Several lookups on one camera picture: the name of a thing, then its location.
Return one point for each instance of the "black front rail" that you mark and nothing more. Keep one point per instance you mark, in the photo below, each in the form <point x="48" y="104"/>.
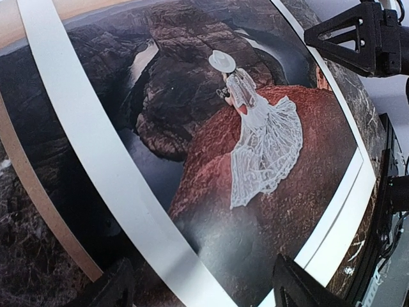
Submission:
<point x="386" y="227"/>

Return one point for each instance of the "white mat board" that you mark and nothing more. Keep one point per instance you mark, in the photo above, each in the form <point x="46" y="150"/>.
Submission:
<point x="127" y="195"/>

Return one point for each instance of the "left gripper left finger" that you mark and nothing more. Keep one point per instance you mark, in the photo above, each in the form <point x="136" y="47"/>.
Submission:
<point x="114" y="288"/>

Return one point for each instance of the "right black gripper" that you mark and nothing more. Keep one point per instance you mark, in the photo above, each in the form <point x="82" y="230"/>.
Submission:
<point x="368" y="39"/>

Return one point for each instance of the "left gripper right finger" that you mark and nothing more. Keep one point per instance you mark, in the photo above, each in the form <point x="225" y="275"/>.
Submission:
<point x="293" y="286"/>

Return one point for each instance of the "canyon photo print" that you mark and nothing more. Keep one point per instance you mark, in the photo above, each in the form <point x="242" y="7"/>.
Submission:
<point x="232" y="123"/>

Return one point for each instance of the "brown backing board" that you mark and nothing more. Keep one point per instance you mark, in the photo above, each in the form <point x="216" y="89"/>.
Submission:
<point x="41" y="200"/>

